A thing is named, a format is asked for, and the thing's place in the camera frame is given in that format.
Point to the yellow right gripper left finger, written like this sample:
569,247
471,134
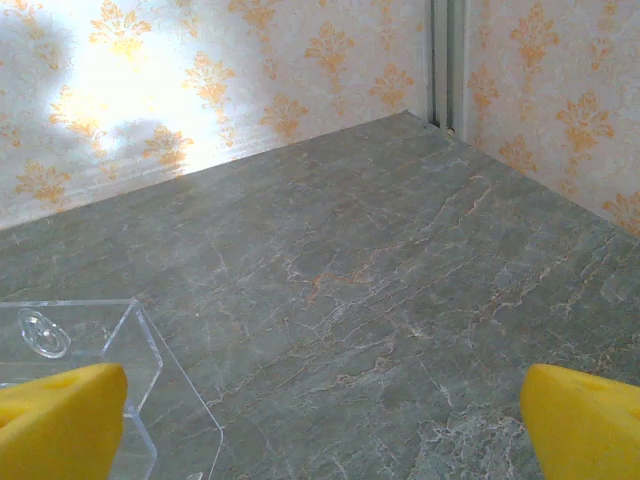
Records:
60,425

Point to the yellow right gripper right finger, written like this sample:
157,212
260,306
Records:
585,430

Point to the clear acrylic card rack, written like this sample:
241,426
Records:
170,400

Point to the aluminium frame post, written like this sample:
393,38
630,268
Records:
445,60

